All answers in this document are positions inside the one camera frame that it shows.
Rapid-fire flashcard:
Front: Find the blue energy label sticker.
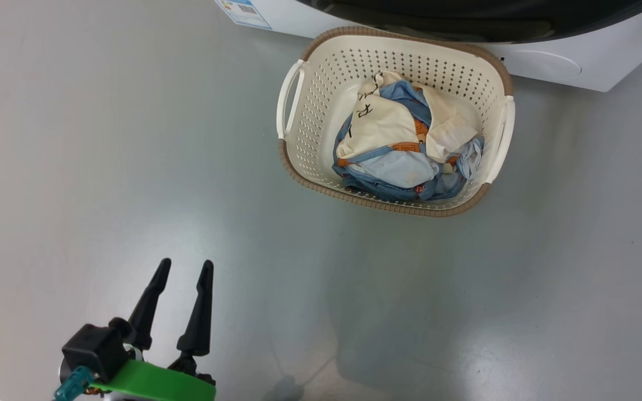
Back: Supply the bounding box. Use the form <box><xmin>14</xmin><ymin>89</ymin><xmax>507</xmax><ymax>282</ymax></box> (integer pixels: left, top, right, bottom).
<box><xmin>215</xmin><ymin>0</ymin><xmax>273</xmax><ymax>30</ymax></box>

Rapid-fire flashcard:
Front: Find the cream perforated laundry basket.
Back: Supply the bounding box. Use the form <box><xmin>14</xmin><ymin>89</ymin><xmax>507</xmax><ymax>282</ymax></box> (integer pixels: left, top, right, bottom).
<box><xmin>276</xmin><ymin>26</ymin><xmax>516</xmax><ymax>218</ymax></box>

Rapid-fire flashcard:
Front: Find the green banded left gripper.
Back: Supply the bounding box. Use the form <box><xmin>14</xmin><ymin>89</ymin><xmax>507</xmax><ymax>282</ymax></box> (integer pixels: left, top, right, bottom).
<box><xmin>90</xmin><ymin>258</ymin><xmax>217</xmax><ymax>401</ymax></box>

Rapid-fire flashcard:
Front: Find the bundle of blue-cream clothes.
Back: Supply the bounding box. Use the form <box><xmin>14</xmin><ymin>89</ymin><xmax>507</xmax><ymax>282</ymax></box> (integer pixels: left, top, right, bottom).
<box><xmin>331</xmin><ymin>80</ymin><xmax>469</xmax><ymax>202</ymax></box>

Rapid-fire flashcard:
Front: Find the light blue striped garment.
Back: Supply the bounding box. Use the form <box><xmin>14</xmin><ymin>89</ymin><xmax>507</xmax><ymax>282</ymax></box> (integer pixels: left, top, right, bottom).
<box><xmin>455</xmin><ymin>136</ymin><xmax>485</xmax><ymax>180</ymax></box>

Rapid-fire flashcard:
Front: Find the dark round washing machine door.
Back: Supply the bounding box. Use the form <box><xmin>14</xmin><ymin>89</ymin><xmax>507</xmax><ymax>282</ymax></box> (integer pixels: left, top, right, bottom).
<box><xmin>299</xmin><ymin>0</ymin><xmax>642</xmax><ymax>44</ymax></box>

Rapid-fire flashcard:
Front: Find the cream garment with black print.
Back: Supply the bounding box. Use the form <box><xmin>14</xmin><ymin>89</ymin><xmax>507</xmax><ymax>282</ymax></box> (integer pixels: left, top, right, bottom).
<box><xmin>336</xmin><ymin>71</ymin><xmax>480</xmax><ymax>165</ymax></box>

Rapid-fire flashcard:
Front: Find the teal left camera connector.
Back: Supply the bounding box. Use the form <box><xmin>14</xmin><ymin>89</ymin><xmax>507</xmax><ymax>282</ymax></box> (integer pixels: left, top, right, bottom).
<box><xmin>53</xmin><ymin>365</ymin><xmax>94</xmax><ymax>401</ymax></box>

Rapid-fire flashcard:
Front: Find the white front-load washing machine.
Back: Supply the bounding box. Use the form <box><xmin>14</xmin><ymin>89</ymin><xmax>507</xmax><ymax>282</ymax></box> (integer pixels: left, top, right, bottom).
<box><xmin>213</xmin><ymin>0</ymin><xmax>642</xmax><ymax>92</ymax></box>

